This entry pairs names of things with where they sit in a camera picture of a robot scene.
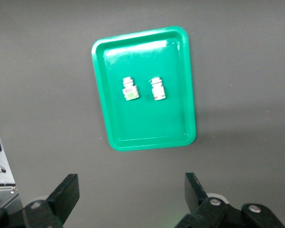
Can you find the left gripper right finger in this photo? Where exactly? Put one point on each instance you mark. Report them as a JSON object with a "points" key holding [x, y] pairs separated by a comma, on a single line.
{"points": [[198, 202]]}

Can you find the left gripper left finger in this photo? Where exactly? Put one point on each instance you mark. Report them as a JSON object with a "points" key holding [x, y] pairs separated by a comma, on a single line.
{"points": [[59, 202]]}

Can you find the green white push button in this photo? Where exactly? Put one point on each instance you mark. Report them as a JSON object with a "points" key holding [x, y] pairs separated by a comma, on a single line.
{"points": [[158, 91], [130, 91]]}

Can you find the green plastic tray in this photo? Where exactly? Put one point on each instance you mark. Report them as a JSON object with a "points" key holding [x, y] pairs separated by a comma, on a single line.
{"points": [[147, 123]]}

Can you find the silver metal rail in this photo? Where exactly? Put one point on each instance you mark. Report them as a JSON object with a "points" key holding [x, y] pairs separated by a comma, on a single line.
{"points": [[2, 188]]}

